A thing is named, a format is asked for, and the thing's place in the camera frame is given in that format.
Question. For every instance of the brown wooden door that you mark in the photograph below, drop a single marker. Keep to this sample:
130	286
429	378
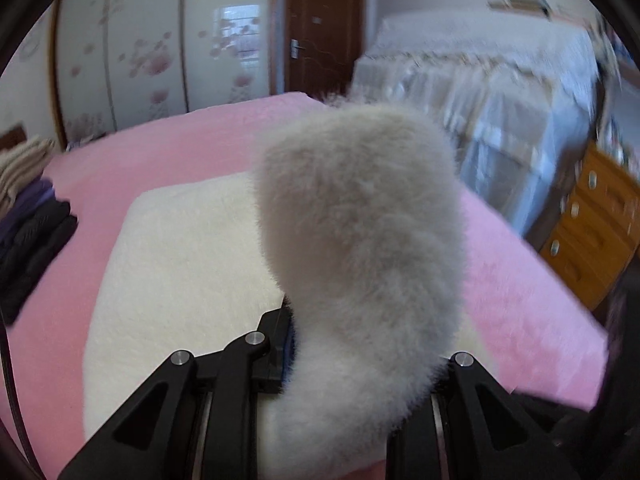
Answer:
325	10

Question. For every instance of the bed with white lace cover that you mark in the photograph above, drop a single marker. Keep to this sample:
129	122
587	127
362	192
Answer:
500	100

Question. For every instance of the floral sliding door wardrobe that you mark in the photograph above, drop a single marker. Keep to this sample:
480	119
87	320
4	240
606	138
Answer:
150	35

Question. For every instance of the purple folded garment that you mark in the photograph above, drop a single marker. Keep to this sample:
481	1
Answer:
27	200

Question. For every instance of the pink plush blanket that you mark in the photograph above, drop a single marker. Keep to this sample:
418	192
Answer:
190	145

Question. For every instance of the brown wooden headboard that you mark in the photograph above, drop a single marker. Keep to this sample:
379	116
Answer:
12	137

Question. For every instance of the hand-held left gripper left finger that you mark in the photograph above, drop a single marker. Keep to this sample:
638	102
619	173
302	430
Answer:
287	350

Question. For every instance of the wooden dresser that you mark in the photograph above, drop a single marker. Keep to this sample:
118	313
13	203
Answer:
595	220

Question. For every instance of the beige knit sweater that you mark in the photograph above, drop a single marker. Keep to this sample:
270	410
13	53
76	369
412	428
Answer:
22	170

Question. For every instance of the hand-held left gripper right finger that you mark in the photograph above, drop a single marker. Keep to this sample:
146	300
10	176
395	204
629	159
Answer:
465	385

